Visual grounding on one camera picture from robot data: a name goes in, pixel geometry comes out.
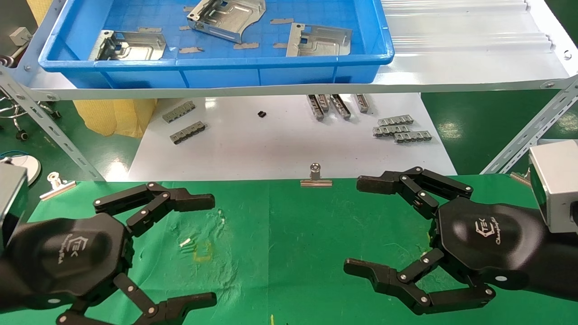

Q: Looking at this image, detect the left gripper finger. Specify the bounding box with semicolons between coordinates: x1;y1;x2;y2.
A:
94;182;215;237
56;273;218;325

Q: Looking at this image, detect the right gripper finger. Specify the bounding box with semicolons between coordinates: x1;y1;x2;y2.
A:
344;247;496;316
357;167;474;220

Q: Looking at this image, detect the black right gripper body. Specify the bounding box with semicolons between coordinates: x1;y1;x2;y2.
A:
436;197;548;290

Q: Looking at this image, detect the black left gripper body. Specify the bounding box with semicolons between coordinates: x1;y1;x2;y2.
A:
10;213;135;312

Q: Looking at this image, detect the bent sheet metal bracket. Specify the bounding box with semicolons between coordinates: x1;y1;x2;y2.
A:
286;23;353;57
187;0;266;44
89;30;167;61

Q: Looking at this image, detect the white round stand base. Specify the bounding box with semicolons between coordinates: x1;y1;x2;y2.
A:
0;155;41;186

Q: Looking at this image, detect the green table cloth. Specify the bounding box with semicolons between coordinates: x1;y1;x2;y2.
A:
0;174;578;325

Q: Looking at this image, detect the yellow plastic bag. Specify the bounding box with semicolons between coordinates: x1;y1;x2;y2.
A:
26;0;158;138

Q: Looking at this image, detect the grey perforated angle upright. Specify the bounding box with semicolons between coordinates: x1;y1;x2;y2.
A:
0;68;107;182
480;74;578;175

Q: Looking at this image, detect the chrome wheeled stool base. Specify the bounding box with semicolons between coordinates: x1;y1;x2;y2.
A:
0;88;62;141

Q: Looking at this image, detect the blue plastic tray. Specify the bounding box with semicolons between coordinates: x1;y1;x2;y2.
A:
38;0;395;89

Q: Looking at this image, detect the white metal shelf board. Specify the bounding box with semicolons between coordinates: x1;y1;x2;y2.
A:
13;0;578;102

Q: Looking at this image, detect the small grey box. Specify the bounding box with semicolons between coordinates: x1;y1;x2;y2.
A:
9;27;33;46

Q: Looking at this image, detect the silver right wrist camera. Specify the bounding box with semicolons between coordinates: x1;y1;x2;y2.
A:
528;140;578;234

